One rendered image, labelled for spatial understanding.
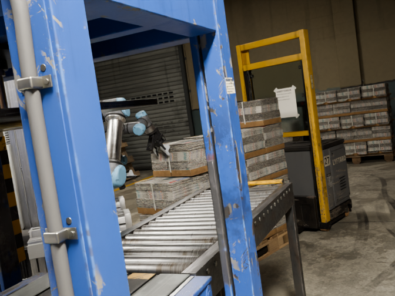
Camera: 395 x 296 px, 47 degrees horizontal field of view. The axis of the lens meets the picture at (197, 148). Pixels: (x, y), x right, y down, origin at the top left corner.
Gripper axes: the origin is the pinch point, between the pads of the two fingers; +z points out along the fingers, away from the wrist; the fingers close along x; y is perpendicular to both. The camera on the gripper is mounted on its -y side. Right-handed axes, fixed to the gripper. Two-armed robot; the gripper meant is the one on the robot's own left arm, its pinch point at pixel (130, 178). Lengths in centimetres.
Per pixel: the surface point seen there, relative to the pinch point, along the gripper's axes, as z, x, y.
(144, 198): 17.3, -3.2, -13.8
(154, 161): 13.1, 14.2, 9.2
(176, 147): 35.9, 15.7, 18.3
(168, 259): 152, -103, -6
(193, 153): 46, 22, 13
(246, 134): 41, 89, 17
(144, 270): 149, -111, -7
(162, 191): 35.7, -2.1, -8.6
